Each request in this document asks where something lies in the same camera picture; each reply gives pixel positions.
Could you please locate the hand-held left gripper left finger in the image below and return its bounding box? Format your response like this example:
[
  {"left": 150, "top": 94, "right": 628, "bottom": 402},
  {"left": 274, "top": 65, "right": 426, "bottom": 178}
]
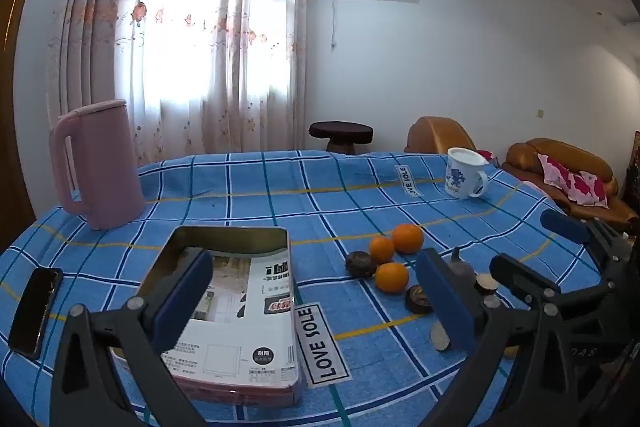
[{"left": 50, "top": 248, "right": 216, "bottom": 427}]

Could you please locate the blue plaid tablecloth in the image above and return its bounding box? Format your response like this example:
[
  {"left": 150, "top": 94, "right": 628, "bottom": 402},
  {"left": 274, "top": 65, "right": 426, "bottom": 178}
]
[{"left": 0, "top": 149, "right": 603, "bottom": 427}]

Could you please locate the pink kettle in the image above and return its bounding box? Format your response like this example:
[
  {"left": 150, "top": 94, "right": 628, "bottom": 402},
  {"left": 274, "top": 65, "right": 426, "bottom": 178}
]
[{"left": 49, "top": 99, "right": 147, "bottom": 231}]

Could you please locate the dark round stool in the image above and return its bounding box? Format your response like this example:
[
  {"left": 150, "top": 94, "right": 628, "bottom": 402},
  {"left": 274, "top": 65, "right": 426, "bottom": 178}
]
[{"left": 308, "top": 121, "right": 375, "bottom": 154}]

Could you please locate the orange leather sofa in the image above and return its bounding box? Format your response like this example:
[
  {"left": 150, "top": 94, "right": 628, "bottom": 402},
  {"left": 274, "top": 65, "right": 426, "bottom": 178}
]
[{"left": 501, "top": 138, "right": 638, "bottom": 223}]

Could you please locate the floral sheer curtain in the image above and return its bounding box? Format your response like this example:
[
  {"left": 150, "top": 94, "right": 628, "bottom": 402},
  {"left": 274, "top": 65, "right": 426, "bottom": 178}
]
[{"left": 45, "top": 0, "right": 316, "bottom": 168}]

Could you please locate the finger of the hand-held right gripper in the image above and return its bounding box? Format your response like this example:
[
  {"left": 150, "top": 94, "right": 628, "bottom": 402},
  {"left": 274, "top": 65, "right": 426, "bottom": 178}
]
[
  {"left": 540, "top": 208, "right": 633, "bottom": 268},
  {"left": 489, "top": 253, "right": 618, "bottom": 338}
]

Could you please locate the black smartphone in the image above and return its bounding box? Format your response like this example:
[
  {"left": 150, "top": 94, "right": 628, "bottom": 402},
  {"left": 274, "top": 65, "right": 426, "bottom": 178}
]
[{"left": 7, "top": 267, "right": 64, "bottom": 360}]

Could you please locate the wooden door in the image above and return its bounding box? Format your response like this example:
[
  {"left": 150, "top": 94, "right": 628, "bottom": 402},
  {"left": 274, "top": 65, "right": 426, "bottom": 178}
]
[{"left": 0, "top": 0, "right": 51, "bottom": 253}]

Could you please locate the wrinkled dark passion fruit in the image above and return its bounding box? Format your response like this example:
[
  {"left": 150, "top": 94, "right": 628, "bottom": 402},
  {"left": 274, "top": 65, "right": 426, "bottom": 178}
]
[{"left": 345, "top": 251, "right": 377, "bottom": 279}]

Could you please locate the metal tin box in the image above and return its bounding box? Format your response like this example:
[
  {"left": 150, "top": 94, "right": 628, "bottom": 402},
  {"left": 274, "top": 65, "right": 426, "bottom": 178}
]
[{"left": 111, "top": 226, "right": 303, "bottom": 407}]

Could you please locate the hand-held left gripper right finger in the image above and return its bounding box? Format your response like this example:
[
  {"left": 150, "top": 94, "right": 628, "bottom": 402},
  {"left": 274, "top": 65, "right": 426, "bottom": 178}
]
[{"left": 415, "top": 248, "right": 581, "bottom": 427}]

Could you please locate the orange leather armchair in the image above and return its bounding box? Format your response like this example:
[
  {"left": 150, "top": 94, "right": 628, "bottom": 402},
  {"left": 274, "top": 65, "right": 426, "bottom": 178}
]
[{"left": 404, "top": 117, "right": 496, "bottom": 165}]

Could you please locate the orange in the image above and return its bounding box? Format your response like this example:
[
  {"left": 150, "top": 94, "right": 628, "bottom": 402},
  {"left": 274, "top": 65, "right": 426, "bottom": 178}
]
[
  {"left": 369, "top": 236, "right": 396, "bottom": 265},
  {"left": 391, "top": 224, "right": 425, "bottom": 255},
  {"left": 375, "top": 262, "right": 410, "bottom": 295}
]

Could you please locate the dark fruit with tan top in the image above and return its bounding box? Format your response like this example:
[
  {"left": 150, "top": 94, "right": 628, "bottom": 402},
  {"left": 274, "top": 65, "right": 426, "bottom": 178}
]
[{"left": 404, "top": 285, "right": 433, "bottom": 315}]

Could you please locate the pink floral pillow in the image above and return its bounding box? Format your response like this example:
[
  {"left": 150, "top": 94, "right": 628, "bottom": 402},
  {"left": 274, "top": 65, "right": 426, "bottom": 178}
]
[{"left": 537, "top": 153, "right": 611, "bottom": 208}]

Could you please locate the white blue-print mug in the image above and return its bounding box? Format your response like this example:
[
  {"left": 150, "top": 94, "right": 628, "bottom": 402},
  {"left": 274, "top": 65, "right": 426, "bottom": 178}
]
[{"left": 444, "top": 147, "right": 490, "bottom": 200}]

